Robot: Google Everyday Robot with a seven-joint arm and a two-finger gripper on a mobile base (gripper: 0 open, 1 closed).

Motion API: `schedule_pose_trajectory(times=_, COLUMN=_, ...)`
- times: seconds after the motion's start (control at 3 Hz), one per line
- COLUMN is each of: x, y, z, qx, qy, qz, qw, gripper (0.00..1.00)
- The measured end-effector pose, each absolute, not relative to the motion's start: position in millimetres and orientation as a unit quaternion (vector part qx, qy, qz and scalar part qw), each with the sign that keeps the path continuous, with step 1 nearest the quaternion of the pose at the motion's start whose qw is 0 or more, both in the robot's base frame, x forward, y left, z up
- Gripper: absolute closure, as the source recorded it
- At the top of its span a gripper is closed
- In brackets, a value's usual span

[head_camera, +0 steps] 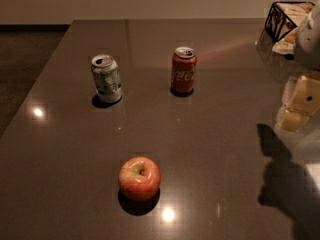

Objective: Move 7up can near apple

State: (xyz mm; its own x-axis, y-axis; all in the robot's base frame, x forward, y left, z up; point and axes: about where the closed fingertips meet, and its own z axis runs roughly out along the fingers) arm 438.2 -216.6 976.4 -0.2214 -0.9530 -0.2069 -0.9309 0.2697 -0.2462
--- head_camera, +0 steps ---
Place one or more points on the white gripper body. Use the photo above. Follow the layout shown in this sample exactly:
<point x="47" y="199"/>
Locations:
<point x="309" y="42"/>

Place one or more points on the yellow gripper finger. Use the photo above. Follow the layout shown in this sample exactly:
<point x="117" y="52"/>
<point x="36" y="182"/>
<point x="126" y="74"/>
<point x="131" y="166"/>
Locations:
<point x="300" y="101"/>

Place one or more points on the green white 7up can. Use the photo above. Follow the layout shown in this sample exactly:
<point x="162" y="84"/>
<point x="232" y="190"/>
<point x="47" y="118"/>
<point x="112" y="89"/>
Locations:
<point x="106" y="75"/>

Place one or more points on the red Coca-Cola can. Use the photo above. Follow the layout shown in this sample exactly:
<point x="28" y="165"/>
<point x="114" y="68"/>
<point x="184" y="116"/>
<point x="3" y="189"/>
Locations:
<point x="184" y="61"/>

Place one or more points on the red apple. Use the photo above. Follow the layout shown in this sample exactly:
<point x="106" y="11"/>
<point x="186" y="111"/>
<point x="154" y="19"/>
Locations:
<point x="139" y="179"/>

